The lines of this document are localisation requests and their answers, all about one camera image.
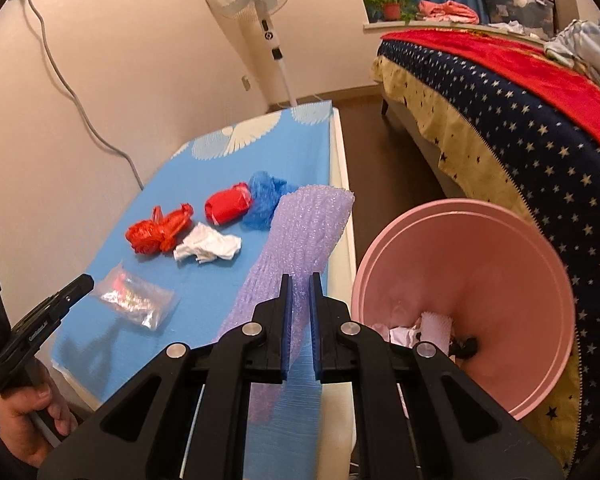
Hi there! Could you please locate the striped plaid duvet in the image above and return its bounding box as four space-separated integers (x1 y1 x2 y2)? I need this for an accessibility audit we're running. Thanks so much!
544 19 600 93

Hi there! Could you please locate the person's left hand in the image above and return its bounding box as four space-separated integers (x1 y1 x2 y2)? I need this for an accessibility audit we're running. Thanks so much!
0 360 78 467

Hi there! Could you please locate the pink plastic bin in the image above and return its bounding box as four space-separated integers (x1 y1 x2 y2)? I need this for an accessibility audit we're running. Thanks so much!
351 198 576 422

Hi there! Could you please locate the pink folded cloth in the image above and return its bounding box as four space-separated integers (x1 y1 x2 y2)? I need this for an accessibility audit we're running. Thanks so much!
417 0 481 24

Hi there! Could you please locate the white tissue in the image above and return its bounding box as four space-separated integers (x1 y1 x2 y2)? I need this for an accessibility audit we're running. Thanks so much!
173 222 243 264

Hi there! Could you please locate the white table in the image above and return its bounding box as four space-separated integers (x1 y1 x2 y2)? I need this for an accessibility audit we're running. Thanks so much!
55 105 361 480

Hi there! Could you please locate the red blanket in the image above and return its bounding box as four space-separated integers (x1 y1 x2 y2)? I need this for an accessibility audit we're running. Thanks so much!
382 29 600 161

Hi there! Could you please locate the clear plastic storage box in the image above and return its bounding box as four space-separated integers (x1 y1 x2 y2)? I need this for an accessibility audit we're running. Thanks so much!
480 0 553 38

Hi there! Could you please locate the white paper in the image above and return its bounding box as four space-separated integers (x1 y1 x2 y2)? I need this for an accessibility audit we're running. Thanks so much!
389 326 423 347

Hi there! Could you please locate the purple foam net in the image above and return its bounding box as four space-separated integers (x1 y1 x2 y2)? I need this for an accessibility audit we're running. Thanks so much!
215 185 356 426

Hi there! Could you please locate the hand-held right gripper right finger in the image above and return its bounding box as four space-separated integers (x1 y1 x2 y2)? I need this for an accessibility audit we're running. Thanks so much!
310 271 563 480

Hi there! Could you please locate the blue table mat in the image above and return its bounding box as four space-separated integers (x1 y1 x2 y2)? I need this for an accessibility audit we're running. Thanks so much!
50 101 333 480

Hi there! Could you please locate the red balled plastic bag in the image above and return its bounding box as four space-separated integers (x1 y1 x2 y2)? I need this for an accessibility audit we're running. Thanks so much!
204 183 255 225

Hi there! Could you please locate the blue plastic bag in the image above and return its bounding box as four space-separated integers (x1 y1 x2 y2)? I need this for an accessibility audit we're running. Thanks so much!
242 170 301 232

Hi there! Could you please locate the clear plastic bag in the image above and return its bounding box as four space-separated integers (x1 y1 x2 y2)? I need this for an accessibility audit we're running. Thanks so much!
92 266 178 332

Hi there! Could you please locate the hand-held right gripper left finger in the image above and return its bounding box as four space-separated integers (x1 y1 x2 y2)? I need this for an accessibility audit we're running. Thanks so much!
37 274 295 480

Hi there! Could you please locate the bed with star blanket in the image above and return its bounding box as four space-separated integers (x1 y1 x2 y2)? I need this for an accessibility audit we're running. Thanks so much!
370 30 600 476

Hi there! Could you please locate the white foam net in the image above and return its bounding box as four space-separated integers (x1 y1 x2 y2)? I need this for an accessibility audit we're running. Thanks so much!
420 311 453 356

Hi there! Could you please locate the grey wall cable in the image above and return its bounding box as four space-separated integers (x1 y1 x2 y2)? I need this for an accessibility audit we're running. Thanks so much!
10 0 146 191

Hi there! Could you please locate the grey bed frame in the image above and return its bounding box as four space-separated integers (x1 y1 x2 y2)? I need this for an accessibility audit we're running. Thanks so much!
380 92 453 203

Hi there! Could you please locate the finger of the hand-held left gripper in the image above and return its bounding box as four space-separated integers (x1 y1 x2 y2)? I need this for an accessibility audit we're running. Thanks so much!
40 274 95 318

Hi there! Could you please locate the potted green plant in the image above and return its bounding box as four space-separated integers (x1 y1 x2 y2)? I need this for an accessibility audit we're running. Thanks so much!
364 0 418 23

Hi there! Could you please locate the orange plastic bag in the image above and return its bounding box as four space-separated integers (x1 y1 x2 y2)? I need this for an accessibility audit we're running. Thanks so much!
125 202 195 256

